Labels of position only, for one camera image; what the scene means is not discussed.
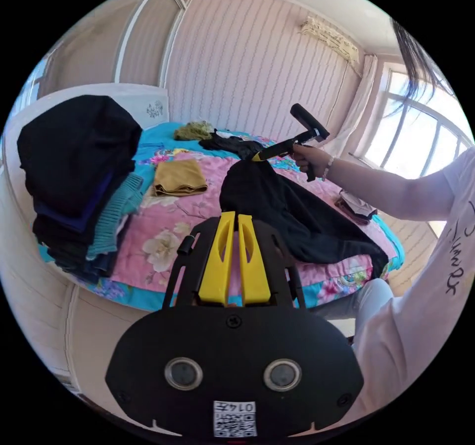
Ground air conditioner with cloth cover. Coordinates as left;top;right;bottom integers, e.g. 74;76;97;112
299;15;360;62

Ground person's right forearm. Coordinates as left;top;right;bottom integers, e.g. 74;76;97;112
323;156;459;224

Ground black long pants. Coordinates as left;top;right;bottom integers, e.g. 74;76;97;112
219;159;389;279

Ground bed with floral quilt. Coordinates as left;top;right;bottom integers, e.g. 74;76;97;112
1;82;406;313

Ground person's body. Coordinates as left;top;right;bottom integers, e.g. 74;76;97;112
307;17;475;433

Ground brown grey garment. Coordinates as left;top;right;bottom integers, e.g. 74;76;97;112
333;190;378;226

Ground pile of clothes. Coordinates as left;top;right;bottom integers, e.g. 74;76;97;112
16;95;144;285

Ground person's right hand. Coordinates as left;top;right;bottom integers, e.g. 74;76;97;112
292;143;334;181

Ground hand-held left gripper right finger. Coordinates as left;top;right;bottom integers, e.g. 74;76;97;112
237;213;272;304

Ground wardrobe with sliding doors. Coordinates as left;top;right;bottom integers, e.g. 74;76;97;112
36;0;203;99

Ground black garment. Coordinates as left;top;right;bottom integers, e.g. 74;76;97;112
198;130;269;161

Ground folded mustard garment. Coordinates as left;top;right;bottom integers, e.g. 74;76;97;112
152;158;209;198

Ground olive green garment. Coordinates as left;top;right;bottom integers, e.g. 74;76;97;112
173;120;215;142

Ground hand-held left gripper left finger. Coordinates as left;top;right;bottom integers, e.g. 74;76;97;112
198;211;237;303

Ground window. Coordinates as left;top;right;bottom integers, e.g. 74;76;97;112
348;67;475;180

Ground white curtain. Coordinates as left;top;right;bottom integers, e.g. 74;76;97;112
331;53;379;157

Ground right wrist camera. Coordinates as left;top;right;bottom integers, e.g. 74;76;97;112
289;103;331;138

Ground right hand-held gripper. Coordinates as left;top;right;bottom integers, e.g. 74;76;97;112
251;128;323;183

